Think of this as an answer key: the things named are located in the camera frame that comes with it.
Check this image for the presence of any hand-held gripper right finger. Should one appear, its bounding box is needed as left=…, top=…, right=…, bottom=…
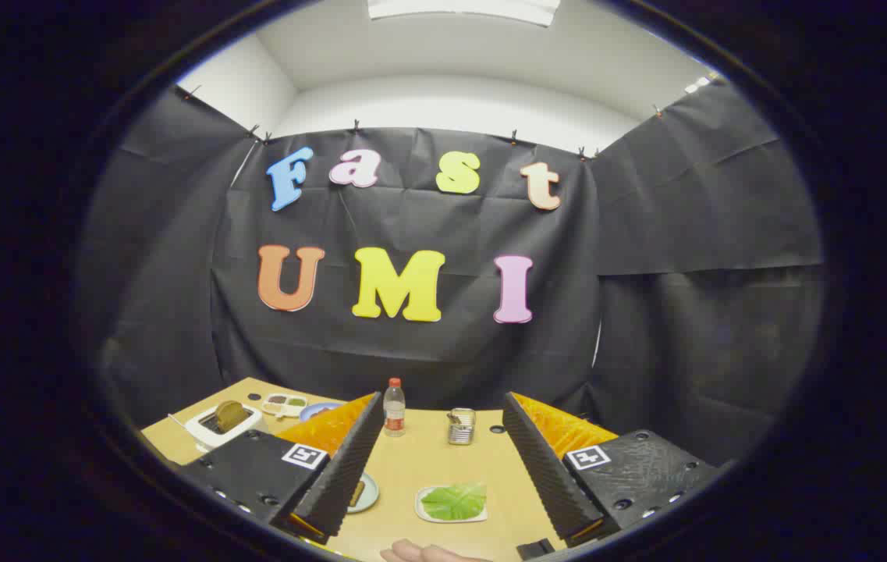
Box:
left=502, top=392, right=721, bottom=547

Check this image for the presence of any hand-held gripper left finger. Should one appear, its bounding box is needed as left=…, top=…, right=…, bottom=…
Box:
left=176, top=392, right=385, bottom=546

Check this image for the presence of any green lettuce leaf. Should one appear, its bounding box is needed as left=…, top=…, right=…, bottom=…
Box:
left=420, top=483, right=487, bottom=521

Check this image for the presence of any brown toast slice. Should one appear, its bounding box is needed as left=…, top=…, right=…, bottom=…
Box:
left=214, top=400, right=251, bottom=434

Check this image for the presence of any pale green plate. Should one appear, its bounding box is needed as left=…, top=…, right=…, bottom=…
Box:
left=347, top=472, right=380, bottom=514

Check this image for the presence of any clear water bottle red cap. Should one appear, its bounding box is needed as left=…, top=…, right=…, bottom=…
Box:
left=383, top=378, right=406, bottom=437

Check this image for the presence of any white square plate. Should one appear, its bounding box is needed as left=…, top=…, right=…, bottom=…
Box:
left=414, top=484, right=489, bottom=524

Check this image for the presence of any white seasoning tray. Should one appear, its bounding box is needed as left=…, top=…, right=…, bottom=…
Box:
left=260, top=393, right=308, bottom=418

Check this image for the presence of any white toaster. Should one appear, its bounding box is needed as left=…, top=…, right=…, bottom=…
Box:
left=184, top=402, right=264, bottom=452

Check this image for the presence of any ceiling light panel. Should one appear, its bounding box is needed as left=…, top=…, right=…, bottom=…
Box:
left=367, top=0, right=561, bottom=27

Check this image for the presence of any metal wire utensil basket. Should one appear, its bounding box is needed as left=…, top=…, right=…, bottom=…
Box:
left=447, top=407, right=477, bottom=446

